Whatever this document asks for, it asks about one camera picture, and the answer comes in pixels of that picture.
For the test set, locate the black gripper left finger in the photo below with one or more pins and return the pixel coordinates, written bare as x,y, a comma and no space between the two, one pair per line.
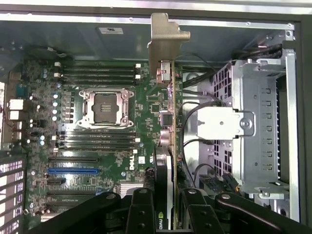
141,214

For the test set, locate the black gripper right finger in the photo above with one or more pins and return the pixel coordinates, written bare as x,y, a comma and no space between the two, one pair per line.
202,217

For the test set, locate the silver chipset heatsink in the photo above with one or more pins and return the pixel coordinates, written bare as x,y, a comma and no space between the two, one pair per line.
132,189

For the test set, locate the green motherboard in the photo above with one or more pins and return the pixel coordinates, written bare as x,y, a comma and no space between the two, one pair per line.
109,156

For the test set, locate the black RAM slot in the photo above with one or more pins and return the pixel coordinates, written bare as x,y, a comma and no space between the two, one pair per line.
97,132
97,66
97,77
97,147
97,71
97,82
97,142
97,137

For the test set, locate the silver metal drive cage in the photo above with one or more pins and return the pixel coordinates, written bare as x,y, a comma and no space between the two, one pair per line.
258,158

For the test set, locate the blue expansion slot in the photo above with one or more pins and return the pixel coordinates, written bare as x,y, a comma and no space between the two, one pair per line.
73,170

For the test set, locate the short black expansion slot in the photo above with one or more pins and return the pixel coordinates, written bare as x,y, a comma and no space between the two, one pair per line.
56,181

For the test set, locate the CPU socket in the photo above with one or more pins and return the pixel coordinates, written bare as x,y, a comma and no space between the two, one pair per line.
106,108

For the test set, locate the white label sticker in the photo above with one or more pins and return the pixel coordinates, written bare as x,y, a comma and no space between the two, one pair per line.
110,30

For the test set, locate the dark grey open PC case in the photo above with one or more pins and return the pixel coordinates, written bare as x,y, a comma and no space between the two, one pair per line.
73,36

